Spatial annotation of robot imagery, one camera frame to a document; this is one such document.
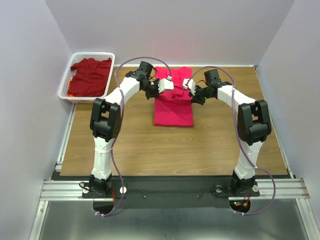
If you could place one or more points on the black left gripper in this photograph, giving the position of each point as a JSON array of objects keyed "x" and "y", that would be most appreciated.
[{"x": 156, "y": 93}]

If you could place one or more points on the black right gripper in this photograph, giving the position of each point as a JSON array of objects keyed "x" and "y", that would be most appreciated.
[{"x": 196, "y": 99}]

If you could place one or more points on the pink t-shirt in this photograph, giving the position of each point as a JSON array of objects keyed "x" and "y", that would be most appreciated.
[{"x": 174, "y": 108}]

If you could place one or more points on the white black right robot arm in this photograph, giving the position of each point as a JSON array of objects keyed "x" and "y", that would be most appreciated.
[{"x": 251, "y": 121}]

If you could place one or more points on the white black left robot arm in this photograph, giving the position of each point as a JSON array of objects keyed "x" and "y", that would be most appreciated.
[{"x": 106, "y": 122}]

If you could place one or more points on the dark red t-shirt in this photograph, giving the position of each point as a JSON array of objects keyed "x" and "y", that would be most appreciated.
[{"x": 91, "y": 77}]

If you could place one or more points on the orange garment in basket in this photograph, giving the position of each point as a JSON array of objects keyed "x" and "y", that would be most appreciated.
[{"x": 68, "y": 92}]

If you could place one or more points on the white plastic basket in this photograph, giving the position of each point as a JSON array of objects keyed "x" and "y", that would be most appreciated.
[{"x": 68, "y": 74}]

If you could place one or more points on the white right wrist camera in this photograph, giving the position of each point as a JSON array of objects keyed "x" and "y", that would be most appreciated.
[{"x": 189, "y": 84}]

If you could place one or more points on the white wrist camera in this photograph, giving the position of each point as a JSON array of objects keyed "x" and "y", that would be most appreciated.
[
  {"x": 189, "y": 84},
  {"x": 165, "y": 84}
]

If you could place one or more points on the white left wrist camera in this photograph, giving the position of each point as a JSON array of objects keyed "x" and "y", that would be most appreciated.
[{"x": 165, "y": 84}]

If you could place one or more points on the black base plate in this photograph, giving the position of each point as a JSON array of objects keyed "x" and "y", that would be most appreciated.
[{"x": 136, "y": 202}]

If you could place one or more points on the aluminium mounting rail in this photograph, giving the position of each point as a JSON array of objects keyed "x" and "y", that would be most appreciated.
[{"x": 193, "y": 187}]

